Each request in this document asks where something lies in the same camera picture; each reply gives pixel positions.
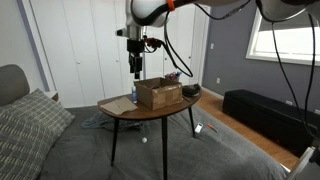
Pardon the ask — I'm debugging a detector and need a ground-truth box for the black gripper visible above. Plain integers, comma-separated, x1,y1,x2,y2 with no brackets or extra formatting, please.
126,38,146,80

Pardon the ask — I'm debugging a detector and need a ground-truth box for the brown cardboard box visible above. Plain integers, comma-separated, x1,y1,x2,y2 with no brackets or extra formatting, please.
133,77,184,112

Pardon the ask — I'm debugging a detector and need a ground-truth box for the pink cup of pens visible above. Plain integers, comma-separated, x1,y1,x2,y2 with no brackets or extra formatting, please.
164,71,183,83

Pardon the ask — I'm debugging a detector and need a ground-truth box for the flat brown cardboard sheet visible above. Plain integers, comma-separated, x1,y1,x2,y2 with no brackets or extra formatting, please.
99,96,139,116

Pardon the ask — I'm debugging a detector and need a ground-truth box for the round wooden side table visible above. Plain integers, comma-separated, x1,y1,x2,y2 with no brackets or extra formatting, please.
97,87,203,180

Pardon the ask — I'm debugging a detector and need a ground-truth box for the black case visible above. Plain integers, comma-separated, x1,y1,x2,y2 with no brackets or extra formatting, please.
181,83,203,98

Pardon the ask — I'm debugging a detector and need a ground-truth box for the white bifold closet door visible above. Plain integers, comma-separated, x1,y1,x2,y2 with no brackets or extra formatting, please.
29,0,140,109
143,0,212,86

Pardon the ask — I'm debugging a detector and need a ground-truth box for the crumpled blue cloth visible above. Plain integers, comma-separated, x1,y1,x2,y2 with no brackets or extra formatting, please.
81,111,145,132

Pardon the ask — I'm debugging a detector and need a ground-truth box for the white remote control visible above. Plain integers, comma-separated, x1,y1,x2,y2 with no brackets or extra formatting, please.
194,122,204,134

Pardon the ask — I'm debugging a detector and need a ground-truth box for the white wooden nightstand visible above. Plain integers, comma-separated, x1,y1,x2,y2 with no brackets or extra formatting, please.
44,91,60,104

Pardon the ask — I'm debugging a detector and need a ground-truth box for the grey plaid pillow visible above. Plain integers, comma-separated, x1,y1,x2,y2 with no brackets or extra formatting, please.
0,88,76,149

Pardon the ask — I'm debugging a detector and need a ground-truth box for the grey bed blanket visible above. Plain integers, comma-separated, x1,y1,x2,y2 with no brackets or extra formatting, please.
36,104,289,180

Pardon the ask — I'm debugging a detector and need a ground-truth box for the grey upholstered headboard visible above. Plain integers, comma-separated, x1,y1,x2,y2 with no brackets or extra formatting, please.
0,64,31,108

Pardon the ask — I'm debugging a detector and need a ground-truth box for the black storage bench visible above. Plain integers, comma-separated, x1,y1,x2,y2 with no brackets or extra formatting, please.
222,88,320,158

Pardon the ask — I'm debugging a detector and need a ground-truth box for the grey dash patterned pillow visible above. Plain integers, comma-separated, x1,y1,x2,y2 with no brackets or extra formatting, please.
0,111,56,180

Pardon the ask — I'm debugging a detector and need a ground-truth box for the white framed window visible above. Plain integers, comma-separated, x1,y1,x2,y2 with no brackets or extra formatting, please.
245,7,320,67

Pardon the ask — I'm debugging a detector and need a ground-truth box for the wrist camera with orange mount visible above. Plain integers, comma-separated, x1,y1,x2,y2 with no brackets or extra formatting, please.
144,37,167,54

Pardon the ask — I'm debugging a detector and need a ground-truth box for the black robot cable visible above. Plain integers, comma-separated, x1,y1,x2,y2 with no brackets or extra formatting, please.
162,0,320,143

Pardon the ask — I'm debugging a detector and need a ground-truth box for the orange handled screwdriver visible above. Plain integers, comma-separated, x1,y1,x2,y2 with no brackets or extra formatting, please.
206,123,220,134

